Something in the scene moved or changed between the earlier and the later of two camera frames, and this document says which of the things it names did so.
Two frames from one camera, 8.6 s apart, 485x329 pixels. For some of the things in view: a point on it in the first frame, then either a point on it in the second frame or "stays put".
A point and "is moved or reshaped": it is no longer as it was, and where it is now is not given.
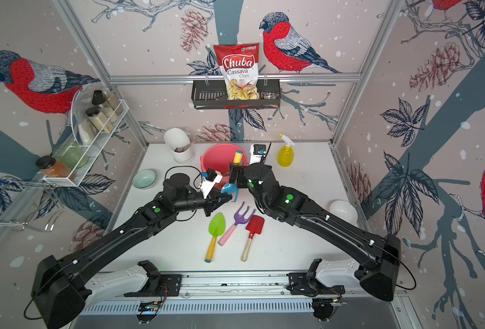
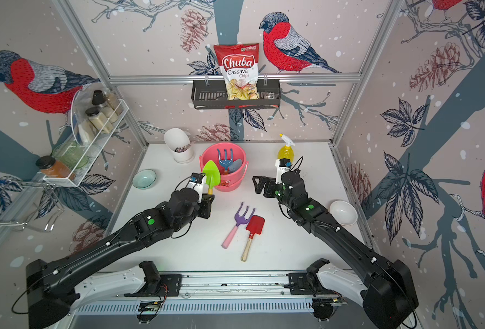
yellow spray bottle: x=285 y=155 stays put
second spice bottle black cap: x=92 y=111 stays put
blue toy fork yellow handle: x=231 y=188 to x=226 y=162
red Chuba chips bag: x=240 y=64 stays put
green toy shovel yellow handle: x=216 y=227 is moved or reshaped
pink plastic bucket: x=218 y=157 stays put
